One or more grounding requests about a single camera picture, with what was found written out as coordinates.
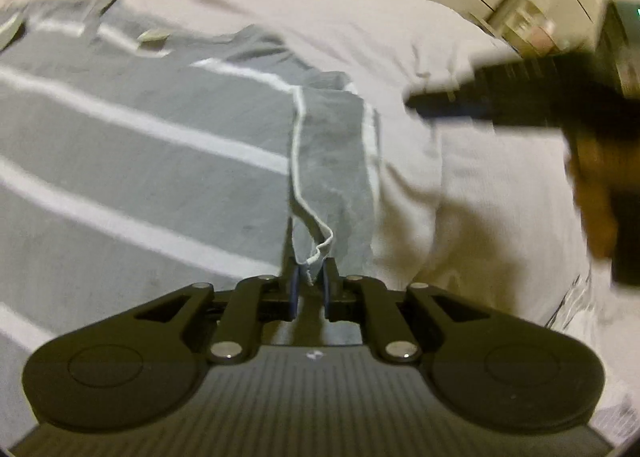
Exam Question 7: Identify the white patterned folded garment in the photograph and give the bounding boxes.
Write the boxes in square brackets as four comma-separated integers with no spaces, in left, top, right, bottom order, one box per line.
[544,272,639,447]

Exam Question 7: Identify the light grey bed sheet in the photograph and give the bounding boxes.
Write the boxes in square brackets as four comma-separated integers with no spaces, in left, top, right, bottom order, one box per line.
[0,0,637,438]

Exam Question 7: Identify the grey white striped shirt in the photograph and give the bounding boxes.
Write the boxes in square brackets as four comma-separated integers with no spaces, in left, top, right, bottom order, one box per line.
[0,0,384,357]

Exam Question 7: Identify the small shelf organiser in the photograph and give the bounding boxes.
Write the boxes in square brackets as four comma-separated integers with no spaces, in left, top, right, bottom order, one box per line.
[470,0,564,60]

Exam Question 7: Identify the person's right hand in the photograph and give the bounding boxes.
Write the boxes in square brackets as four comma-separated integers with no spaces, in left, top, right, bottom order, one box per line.
[565,136,618,261]

